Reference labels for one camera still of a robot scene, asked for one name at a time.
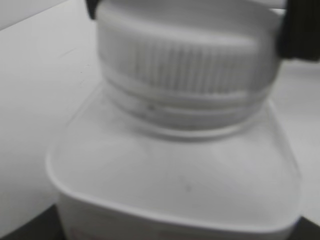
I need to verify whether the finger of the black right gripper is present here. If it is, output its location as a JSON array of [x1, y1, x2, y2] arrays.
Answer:
[[278, 0, 320, 62], [85, 0, 101, 20]]

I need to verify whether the white screw cap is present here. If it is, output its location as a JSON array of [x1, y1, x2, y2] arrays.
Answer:
[[95, 0, 287, 97]]

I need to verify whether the white yogurt drink bottle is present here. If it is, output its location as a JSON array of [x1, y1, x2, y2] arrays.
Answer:
[[46, 69, 301, 240]]

